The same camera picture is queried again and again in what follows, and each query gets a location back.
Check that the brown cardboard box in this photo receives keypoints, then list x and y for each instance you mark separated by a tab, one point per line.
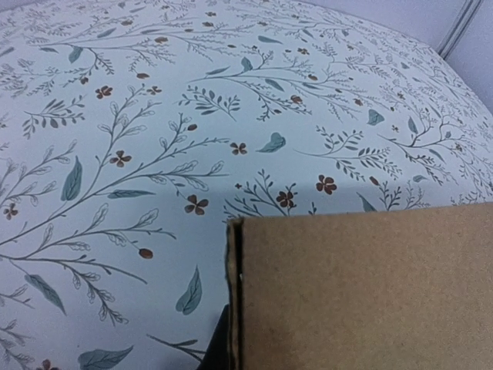
380	290

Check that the floral patterned table mat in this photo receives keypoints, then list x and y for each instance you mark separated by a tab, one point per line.
132	131

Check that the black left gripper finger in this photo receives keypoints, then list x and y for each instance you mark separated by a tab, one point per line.
216	356

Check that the right aluminium frame post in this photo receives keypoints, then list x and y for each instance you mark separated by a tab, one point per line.
459	27

